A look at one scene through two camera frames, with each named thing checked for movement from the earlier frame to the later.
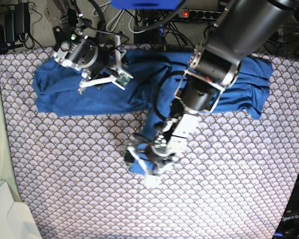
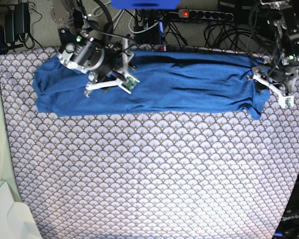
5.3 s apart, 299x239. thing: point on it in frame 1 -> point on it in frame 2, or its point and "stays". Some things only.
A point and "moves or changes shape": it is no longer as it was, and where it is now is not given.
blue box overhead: x=146 y=4 stays
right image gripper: x=156 y=156 -> x=277 y=79
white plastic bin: x=10 y=218 stays
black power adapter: x=17 y=22 stays
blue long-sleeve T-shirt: x=152 y=90 moves or changes shape
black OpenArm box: x=294 y=223 stays
